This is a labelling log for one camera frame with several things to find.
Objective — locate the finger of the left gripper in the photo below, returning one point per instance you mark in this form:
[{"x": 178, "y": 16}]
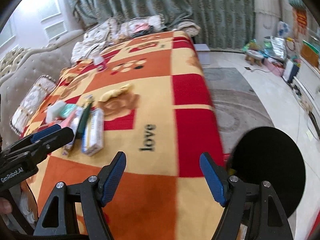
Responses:
[
  {"x": 55, "y": 140},
  {"x": 32, "y": 138}
]

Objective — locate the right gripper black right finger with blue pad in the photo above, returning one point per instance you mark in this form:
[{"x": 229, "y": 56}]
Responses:
[{"x": 255, "y": 206}]

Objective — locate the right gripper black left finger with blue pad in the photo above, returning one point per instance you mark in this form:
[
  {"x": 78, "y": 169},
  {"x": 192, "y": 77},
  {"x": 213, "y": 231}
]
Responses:
[{"x": 58, "y": 217}]

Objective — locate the dark green pen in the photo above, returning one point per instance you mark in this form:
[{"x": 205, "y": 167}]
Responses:
[{"x": 83, "y": 121}]

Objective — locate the teal tissue pack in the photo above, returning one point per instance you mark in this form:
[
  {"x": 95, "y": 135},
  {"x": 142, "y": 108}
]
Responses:
[{"x": 67, "y": 110}]

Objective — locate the white purple tube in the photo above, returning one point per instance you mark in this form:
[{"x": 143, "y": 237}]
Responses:
[{"x": 72, "y": 122}]

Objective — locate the white long snack package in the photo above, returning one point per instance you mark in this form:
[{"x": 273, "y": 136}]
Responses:
[{"x": 93, "y": 138}]

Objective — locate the yellow knotted cloth wrapper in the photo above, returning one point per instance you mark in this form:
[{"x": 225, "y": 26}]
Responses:
[{"x": 115, "y": 92}]

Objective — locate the black round trash bin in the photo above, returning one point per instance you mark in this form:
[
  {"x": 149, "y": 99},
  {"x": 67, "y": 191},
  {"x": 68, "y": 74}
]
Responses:
[{"x": 269, "y": 154}]

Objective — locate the gloved left hand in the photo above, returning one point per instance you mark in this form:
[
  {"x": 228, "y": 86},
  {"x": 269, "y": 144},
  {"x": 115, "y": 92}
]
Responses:
[{"x": 5, "y": 206}]

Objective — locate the white embroidered bolster pillow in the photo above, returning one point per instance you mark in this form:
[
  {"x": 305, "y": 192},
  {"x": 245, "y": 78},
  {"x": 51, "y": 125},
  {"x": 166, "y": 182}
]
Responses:
[{"x": 42, "y": 87}]

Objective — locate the beige tufted headboard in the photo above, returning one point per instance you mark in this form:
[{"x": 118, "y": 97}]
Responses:
[{"x": 45, "y": 61}]

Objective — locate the white pink spray bottle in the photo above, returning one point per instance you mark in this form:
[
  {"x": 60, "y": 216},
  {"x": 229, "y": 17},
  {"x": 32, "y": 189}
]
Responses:
[{"x": 99, "y": 63}]

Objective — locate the grey patterned floor rug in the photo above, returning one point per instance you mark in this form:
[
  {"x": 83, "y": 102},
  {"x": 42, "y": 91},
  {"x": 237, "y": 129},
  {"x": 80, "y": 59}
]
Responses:
[{"x": 238, "y": 109}]

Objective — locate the red orange patterned blanket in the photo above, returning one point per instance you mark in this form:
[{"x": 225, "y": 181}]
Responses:
[{"x": 163, "y": 125}]

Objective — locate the white floral pillow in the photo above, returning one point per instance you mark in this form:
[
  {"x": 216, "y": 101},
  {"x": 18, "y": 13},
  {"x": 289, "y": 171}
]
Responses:
[{"x": 98, "y": 38}]

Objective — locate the small wooden stool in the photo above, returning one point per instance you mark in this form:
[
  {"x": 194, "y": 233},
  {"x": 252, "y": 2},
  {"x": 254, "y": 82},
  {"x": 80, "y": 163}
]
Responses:
[{"x": 254, "y": 57}]

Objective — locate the white pink folded quilt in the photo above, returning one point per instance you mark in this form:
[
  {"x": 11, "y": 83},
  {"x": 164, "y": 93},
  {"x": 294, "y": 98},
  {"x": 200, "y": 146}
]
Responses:
[{"x": 154, "y": 23}]

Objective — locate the silver foil bag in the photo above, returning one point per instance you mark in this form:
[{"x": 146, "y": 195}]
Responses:
[{"x": 278, "y": 49}]

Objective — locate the green patterned curtain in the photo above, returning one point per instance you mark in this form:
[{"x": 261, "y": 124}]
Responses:
[{"x": 224, "y": 24}]

